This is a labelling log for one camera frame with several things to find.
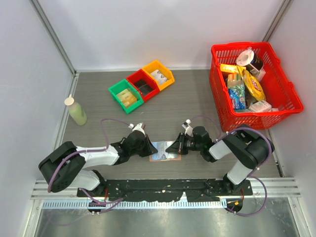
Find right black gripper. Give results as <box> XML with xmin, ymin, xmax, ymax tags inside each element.
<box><xmin>166</xmin><ymin>132</ymin><xmax>203</xmax><ymax>155</ymax></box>

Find grey patterned card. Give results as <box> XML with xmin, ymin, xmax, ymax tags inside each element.
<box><xmin>151</xmin><ymin>141</ymin><xmax>173</xmax><ymax>161</ymax></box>
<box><xmin>151</xmin><ymin>70</ymin><xmax>163</xmax><ymax>79</ymax></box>
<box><xmin>157</xmin><ymin>74</ymin><xmax>168</xmax><ymax>85</ymax></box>

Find tan leather card holder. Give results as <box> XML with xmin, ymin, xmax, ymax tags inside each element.
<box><xmin>149</xmin><ymin>141</ymin><xmax>182</xmax><ymax>162</ymax></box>

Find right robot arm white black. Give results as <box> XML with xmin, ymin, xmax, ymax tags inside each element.
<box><xmin>165</xmin><ymin>124</ymin><xmax>275</xmax><ymax>195</ymax></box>

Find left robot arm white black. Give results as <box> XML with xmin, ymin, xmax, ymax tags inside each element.
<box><xmin>39</xmin><ymin>130</ymin><xmax>158</xmax><ymax>197</ymax></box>

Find yellow cards in green bin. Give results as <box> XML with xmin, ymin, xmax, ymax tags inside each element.
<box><xmin>117</xmin><ymin>89</ymin><xmax>137</xmax><ymax>108</ymax></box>

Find black cards in red bin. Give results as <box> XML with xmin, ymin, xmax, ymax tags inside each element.
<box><xmin>134</xmin><ymin>79</ymin><xmax>154</xmax><ymax>96</ymax></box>

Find green storage bin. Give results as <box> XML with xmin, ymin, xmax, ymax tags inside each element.
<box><xmin>108</xmin><ymin>79</ymin><xmax>144</xmax><ymax>114</ymax></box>

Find red storage bin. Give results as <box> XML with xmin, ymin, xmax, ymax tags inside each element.
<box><xmin>126</xmin><ymin>69</ymin><xmax>160</xmax><ymax>102</ymax></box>

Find yellow storage bin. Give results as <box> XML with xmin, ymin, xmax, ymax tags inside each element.
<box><xmin>142</xmin><ymin>60</ymin><xmax>175</xmax><ymax>91</ymax></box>

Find green liquid squeeze bottle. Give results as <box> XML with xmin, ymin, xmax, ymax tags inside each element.
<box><xmin>64</xmin><ymin>94</ymin><xmax>87</xmax><ymax>126</ymax></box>

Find blue snack bag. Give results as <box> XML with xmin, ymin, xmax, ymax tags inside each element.
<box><xmin>227</xmin><ymin>74</ymin><xmax>246</xmax><ymax>111</ymax></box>

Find yellow snack packet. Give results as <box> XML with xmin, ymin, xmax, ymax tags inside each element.
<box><xmin>220</xmin><ymin>64</ymin><xmax>246</xmax><ymax>74</ymax></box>

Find white small box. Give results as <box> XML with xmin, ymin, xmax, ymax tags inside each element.
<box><xmin>248</xmin><ymin>100</ymin><xmax>272</xmax><ymax>113</ymax></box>

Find yellow chips bag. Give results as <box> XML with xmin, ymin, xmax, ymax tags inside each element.
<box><xmin>242</xmin><ymin>69</ymin><xmax>266</xmax><ymax>101</ymax></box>

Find dark labelled can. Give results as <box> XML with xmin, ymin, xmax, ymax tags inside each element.
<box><xmin>246</xmin><ymin>52</ymin><xmax>264</xmax><ymax>75</ymax></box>

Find red plastic shopping basket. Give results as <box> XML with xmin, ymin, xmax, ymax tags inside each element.
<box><xmin>209</xmin><ymin>42</ymin><xmax>304</xmax><ymax>131</ymax></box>

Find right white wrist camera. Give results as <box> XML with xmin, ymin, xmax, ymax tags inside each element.
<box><xmin>182</xmin><ymin>119</ymin><xmax>193</xmax><ymax>136</ymax></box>

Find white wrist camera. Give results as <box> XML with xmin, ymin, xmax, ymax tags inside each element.
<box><xmin>128</xmin><ymin>122</ymin><xmax>145</xmax><ymax>134</ymax></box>
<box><xmin>182</xmin><ymin>119</ymin><xmax>193</xmax><ymax>136</ymax></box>

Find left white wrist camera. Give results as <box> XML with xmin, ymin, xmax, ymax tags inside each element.
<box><xmin>128</xmin><ymin>122</ymin><xmax>145</xmax><ymax>134</ymax></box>

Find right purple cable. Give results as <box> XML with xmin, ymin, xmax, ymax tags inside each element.
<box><xmin>187</xmin><ymin>115</ymin><xmax>272</xmax><ymax>218</ymax></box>

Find purple cable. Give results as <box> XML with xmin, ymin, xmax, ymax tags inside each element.
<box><xmin>47</xmin><ymin>118</ymin><xmax>134</xmax><ymax>213</ymax></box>
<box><xmin>187</xmin><ymin>115</ymin><xmax>272</xmax><ymax>218</ymax></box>

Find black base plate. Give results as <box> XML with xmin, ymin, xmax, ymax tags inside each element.
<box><xmin>88</xmin><ymin>179</ymin><xmax>253</xmax><ymax>202</ymax></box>

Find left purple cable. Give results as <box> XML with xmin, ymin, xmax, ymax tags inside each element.
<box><xmin>47</xmin><ymin>118</ymin><xmax>134</xmax><ymax>213</ymax></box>

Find white slotted cable duct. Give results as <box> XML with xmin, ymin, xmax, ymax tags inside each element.
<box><xmin>42</xmin><ymin>199</ymin><xmax>227</xmax><ymax>209</ymax></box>

